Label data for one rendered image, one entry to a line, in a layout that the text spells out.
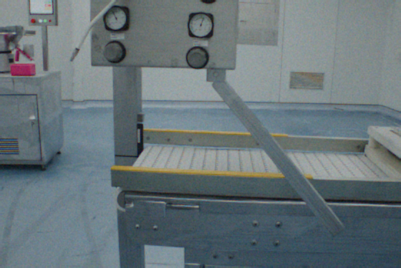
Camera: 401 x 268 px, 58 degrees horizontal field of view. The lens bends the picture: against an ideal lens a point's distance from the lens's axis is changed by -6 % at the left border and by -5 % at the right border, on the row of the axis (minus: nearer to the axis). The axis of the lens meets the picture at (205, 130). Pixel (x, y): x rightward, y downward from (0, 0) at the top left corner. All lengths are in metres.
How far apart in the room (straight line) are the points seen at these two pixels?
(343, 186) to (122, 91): 0.54
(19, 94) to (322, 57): 4.47
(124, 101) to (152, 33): 0.38
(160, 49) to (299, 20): 5.48
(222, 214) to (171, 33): 0.31
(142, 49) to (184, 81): 5.16
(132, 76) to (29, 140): 2.32
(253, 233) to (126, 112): 0.43
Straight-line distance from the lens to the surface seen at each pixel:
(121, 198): 0.69
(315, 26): 6.09
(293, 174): 0.57
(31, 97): 3.09
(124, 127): 0.94
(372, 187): 0.69
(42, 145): 3.16
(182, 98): 5.77
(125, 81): 0.92
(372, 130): 0.92
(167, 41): 0.57
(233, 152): 0.88
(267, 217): 0.68
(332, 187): 0.67
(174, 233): 0.69
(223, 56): 0.57
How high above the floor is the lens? 1.08
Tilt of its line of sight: 14 degrees down
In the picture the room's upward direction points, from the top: 2 degrees clockwise
